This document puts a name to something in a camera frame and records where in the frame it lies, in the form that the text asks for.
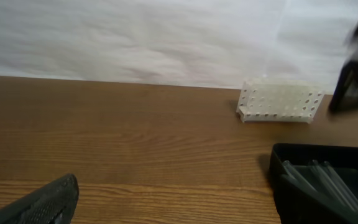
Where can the white test tube rack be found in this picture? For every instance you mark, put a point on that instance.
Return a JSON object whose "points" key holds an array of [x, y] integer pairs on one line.
{"points": [[278, 102]]}

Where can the black tray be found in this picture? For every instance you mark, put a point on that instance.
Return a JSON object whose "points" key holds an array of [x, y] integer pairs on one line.
{"points": [[291, 154]]}

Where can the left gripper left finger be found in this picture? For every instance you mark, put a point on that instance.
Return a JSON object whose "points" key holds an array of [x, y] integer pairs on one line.
{"points": [[39, 205]]}

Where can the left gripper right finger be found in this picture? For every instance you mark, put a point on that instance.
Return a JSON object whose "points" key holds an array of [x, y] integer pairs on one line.
{"points": [[309, 208]]}

